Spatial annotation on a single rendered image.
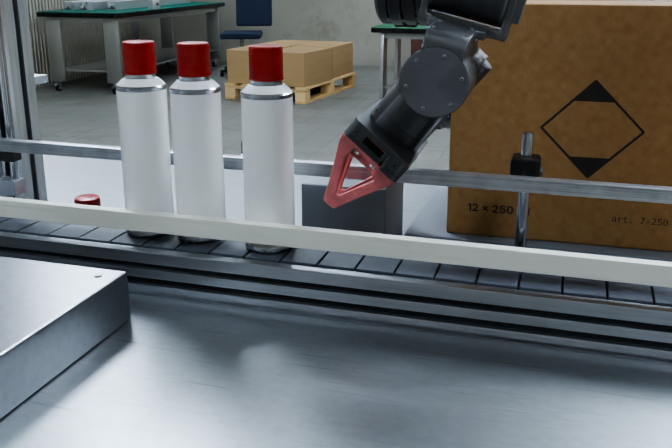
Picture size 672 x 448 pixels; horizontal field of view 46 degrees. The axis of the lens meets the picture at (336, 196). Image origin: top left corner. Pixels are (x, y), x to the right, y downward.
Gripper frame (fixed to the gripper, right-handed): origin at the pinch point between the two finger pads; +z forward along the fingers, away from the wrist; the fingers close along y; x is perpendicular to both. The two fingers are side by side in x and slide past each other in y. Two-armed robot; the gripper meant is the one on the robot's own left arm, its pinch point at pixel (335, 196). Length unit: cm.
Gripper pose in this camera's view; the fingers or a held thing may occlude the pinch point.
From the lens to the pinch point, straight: 78.8
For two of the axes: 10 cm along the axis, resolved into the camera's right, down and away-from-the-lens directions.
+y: -2.8, 2.8, -9.2
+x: 7.4, 6.7, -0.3
